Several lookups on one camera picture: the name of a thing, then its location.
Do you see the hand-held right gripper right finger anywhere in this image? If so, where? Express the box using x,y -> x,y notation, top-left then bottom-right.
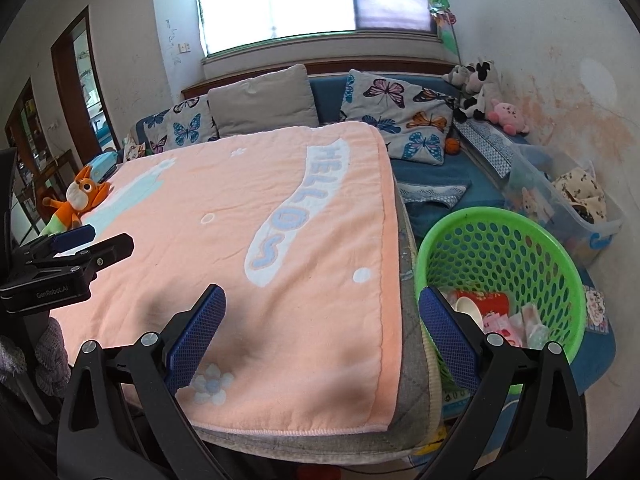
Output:
418,285 -> 588,480

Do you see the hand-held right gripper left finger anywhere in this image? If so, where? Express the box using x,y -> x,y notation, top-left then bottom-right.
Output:
56,283 -> 228,480

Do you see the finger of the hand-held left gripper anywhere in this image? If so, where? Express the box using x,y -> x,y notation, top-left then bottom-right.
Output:
50,233 -> 135,275
12,225 -> 96,262

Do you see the white paper cup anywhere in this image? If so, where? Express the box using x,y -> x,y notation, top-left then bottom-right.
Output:
455,296 -> 485,331

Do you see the plastic wrapper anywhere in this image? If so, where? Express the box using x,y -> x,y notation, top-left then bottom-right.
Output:
482,310 -> 526,348

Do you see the red instant noodle cup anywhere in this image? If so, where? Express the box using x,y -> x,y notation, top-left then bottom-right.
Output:
450,287 -> 511,322

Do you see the clear plastic bottle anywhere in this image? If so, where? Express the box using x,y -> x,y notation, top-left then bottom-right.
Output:
520,305 -> 551,351

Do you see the green plastic basket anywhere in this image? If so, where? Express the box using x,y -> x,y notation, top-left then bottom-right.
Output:
414,206 -> 587,396

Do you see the person's left hand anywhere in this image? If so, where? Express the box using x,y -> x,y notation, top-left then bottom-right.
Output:
0,317 -> 71,401

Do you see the orange fox plush toy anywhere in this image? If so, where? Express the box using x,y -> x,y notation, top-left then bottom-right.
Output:
40,165 -> 113,236

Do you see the white fridge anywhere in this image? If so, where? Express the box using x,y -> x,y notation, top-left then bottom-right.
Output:
10,195 -> 41,241

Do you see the light blue box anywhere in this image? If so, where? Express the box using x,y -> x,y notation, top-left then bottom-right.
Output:
90,152 -> 120,183

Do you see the printed snack packet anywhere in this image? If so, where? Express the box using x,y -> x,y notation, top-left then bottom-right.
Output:
122,136 -> 148,163

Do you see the brown wooden cabinet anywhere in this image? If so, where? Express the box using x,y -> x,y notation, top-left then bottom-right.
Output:
5,77 -> 76,211

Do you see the peach printed blanket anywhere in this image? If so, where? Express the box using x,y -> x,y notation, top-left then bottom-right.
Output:
47,121 -> 403,433

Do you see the blue butterfly cushion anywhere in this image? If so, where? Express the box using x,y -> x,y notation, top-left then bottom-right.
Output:
132,110 -> 173,153

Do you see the folded blue patterned cloth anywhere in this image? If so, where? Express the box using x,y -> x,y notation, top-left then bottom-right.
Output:
397,182 -> 473,208

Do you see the small white butterfly pillow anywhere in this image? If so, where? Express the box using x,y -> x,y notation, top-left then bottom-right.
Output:
165,95 -> 218,148

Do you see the blue bed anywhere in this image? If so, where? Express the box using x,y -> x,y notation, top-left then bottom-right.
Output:
307,74 -> 531,241

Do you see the clear plastic storage box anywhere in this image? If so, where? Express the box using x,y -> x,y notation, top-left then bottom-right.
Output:
502,144 -> 626,268

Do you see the blue patterned long pillow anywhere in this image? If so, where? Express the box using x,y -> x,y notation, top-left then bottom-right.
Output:
457,120 -> 521,178

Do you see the folded butterfly pillow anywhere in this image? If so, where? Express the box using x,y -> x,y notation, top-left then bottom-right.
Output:
385,107 -> 451,166

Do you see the cream printed cloth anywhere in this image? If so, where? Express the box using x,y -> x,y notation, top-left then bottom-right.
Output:
552,160 -> 608,223

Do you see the grey pillow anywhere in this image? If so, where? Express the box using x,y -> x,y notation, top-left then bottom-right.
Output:
207,64 -> 321,137

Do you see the pink round plush toy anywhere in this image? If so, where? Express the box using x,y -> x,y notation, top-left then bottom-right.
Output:
487,99 -> 530,136

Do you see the large white butterfly pillow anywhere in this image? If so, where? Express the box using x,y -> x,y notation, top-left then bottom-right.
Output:
342,69 -> 458,133

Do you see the black white cow plush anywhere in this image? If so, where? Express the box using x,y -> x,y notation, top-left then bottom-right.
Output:
452,60 -> 503,123

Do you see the grey plush toy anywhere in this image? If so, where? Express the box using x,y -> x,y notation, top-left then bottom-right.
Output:
442,64 -> 473,86

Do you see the wooden headboard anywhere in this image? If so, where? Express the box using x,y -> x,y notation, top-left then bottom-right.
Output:
180,57 -> 458,98

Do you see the window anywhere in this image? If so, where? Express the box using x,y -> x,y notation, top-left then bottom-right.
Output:
192,0 -> 438,58

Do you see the colourful pinwheel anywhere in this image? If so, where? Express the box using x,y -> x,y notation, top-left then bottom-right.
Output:
427,0 -> 463,61

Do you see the brown door frame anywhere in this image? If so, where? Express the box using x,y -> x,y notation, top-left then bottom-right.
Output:
50,6 -> 121,156

